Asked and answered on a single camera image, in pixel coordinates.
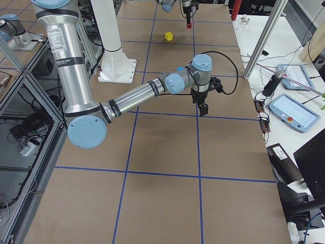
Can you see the black monitor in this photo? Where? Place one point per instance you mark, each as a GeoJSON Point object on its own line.
{"type": "Point", "coordinates": [310, 161]}

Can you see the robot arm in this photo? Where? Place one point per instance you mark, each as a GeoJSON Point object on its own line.
{"type": "Point", "coordinates": [88, 119]}
{"type": "Point", "coordinates": [167, 6]}

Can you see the red fire extinguisher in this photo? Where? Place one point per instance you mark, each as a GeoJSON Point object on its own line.
{"type": "Point", "coordinates": [235, 10]}

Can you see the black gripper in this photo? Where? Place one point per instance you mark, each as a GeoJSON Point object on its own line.
{"type": "Point", "coordinates": [198, 96]}
{"type": "Point", "coordinates": [186, 10]}

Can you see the near teach pendant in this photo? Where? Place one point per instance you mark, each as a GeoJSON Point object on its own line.
{"type": "Point", "coordinates": [293, 113]}

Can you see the black cylinder device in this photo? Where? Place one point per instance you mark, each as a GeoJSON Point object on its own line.
{"type": "Point", "coordinates": [272, 84]}

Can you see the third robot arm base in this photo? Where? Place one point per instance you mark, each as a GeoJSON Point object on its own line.
{"type": "Point", "coordinates": [14, 33]}

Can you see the yellow wooden block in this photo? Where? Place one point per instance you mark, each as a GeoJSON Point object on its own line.
{"type": "Point", "coordinates": [168, 36]}

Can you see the aluminium frame post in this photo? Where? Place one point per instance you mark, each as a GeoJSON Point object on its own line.
{"type": "Point", "coordinates": [270, 24]}

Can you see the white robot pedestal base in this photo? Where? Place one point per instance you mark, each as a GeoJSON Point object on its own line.
{"type": "Point", "coordinates": [115, 66]}

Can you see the white power strip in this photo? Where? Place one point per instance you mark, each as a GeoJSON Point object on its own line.
{"type": "Point", "coordinates": [27, 149]}

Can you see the far teach pendant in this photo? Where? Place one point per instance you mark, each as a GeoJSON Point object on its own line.
{"type": "Point", "coordinates": [296, 73]}

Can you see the teach pendant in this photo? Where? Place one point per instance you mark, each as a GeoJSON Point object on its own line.
{"type": "Point", "coordinates": [296, 73]}
{"type": "Point", "coordinates": [293, 113]}

